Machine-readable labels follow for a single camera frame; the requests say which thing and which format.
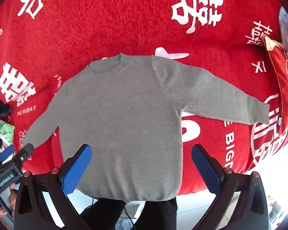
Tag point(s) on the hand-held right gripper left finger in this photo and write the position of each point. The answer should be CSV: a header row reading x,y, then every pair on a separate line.
x,y
74,170

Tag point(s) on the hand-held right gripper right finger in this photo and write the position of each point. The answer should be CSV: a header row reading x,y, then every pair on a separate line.
x,y
206,170

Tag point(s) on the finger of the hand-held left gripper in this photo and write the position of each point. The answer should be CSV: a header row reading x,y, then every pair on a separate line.
x,y
26,151
6,152

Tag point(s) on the grey sweater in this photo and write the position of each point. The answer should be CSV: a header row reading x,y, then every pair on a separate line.
x,y
124,115

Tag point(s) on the person's left hand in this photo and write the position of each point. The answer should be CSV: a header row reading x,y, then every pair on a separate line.
x,y
0,212

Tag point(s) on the green patterned cloth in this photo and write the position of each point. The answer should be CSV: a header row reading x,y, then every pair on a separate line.
x,y
3,129

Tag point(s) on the person's black pants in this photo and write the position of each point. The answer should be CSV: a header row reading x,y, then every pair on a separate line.
x,y
158,215

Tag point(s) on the red printed blanket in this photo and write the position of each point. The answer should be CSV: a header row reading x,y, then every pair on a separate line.
x,y
110,24

